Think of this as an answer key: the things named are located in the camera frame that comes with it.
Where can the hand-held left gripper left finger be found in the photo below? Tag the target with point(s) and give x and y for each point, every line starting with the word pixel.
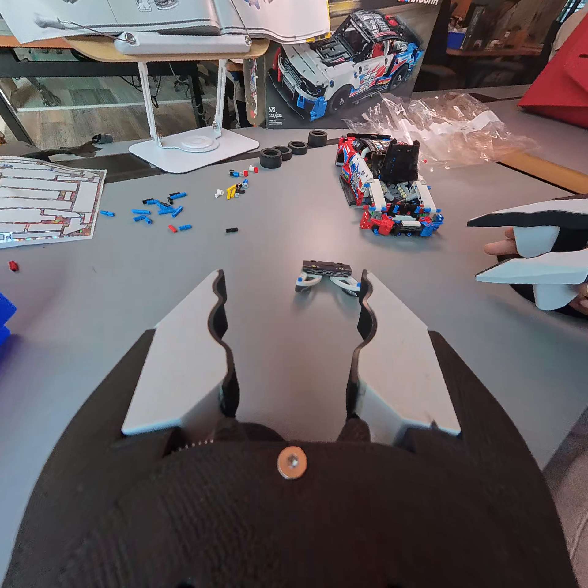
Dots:
pixel 179 367

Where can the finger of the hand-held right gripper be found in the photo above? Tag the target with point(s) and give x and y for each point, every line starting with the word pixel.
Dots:
pixel 533 209
pixel 537 268

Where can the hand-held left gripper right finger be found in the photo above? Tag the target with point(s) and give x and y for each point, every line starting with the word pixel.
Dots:
pixel 404 372

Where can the black white brick bumper assembly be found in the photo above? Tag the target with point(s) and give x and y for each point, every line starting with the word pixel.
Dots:
pixel 326 268

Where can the toy brick race car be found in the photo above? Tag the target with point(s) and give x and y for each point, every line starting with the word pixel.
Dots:
pixel 395 183

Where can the grey desk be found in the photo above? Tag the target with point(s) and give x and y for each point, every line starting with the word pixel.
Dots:
pixel 285 321

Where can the person's right hand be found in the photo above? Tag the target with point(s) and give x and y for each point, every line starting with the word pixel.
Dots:
pixel 503 247

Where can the crumpled clear plastic bag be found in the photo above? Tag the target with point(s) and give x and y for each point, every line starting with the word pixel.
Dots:
pixel 450 128

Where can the red cardboard carrier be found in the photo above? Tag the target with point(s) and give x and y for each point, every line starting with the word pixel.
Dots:
pixel 560 82

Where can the pile of blue connector pins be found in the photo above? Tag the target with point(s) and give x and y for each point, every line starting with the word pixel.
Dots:
pixel 160 209

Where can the blue plastic bin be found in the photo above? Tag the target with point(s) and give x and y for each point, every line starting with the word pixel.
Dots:
pixel 5 321

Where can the cluster of small mixed bricks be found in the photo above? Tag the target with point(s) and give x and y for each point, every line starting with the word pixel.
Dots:
pixel 236 188

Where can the holographic sticker sheet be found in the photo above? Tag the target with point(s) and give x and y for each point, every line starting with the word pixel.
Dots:
pixel 46 202

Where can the white metal book stand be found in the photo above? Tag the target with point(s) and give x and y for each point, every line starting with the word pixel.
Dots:
pixel 197 151

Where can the black toy tyre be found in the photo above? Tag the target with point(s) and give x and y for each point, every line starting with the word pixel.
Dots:
pixel 284 154
pixel 318 138
pixel 298 148
pixel 270 158

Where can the car printed cardboard box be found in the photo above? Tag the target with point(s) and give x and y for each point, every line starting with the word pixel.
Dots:
pixel 344 69

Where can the brick instruction booklet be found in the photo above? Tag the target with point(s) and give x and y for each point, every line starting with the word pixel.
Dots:
pixel 138 13

